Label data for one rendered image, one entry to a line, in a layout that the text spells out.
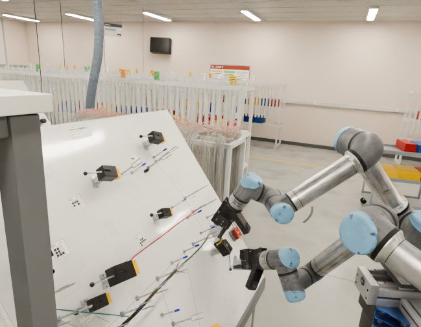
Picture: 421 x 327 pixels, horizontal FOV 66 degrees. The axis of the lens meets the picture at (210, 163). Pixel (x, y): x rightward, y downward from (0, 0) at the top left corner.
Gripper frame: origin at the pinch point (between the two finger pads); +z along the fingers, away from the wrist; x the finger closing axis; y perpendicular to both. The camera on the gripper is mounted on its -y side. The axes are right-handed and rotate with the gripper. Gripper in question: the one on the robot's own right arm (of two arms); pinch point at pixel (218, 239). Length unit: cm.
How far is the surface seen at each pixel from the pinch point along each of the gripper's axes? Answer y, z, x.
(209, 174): 26, 20, -74
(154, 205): 29.2, -5.8, 13.0
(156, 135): 46, -24, -4
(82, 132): 64, -22, 21
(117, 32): 478, 163, -634
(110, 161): 51, -16, 18
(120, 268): 20, -13, 52
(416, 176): -192, 16, -378
